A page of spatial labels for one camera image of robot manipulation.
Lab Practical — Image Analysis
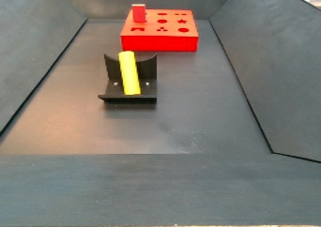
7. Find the red foam shape board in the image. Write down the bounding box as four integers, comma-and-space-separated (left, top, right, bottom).
120, 9, 198, 52

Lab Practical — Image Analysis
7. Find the red rectangular block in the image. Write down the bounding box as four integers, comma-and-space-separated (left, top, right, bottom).
131, 4, 146, 23

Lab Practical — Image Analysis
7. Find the yellow oval cylinder peg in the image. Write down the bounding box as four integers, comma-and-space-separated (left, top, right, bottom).
118, 51, 140, 95

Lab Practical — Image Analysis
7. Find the black curved fixture stand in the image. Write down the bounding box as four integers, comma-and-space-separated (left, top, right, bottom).
98, 51, 156, 104

